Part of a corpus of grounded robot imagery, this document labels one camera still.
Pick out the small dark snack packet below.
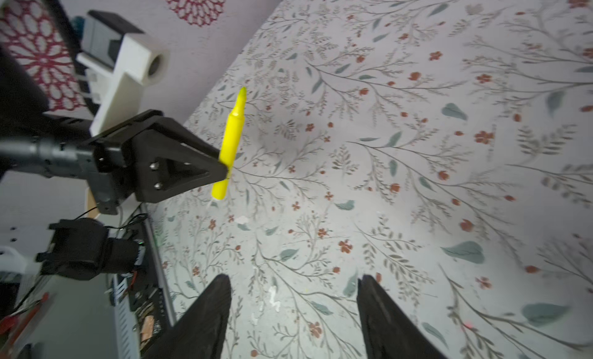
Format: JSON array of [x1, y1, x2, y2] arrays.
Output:
[[135, 295, 164, 351]]

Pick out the red handled pliers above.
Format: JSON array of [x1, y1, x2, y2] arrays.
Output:
[[1, 292, 49, 337]]

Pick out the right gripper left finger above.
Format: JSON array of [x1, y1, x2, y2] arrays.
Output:
[[143, 274, 232, 359]]

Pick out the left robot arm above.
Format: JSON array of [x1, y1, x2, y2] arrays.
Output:
[[1, 0, 232, 358]]

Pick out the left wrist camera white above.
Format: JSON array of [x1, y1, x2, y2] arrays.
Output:
[[77, 11, 169, 137]]

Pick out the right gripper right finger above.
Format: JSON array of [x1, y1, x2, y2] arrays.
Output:
[[357, 275, 444, 359]]

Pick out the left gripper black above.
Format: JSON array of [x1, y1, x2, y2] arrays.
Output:
[[76, 110, 227, 215]]

